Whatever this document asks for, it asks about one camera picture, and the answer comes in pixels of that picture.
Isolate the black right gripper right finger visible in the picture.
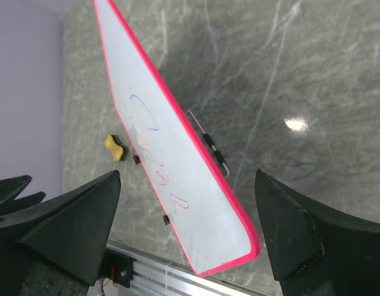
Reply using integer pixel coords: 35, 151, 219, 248
255, 170, 380, 295

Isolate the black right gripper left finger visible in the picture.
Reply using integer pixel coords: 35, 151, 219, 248
0, 170, 121, 295

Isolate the yellow and black eraser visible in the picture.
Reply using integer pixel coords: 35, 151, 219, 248
104, 134, 129, 162

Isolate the red-framed whiteboard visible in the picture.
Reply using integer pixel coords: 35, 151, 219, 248
94, 1, 260, 276

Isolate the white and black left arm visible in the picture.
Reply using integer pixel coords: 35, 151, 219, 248
0, 175, 46, 216

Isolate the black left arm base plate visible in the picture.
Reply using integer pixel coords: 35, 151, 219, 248
98, 249, 134, 288

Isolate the aluminium mounting rail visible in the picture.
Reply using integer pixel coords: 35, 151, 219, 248
88, 242, 258, 296

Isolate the metal wire whiteboard stand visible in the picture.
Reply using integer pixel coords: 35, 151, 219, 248
186, 110, 230, 178

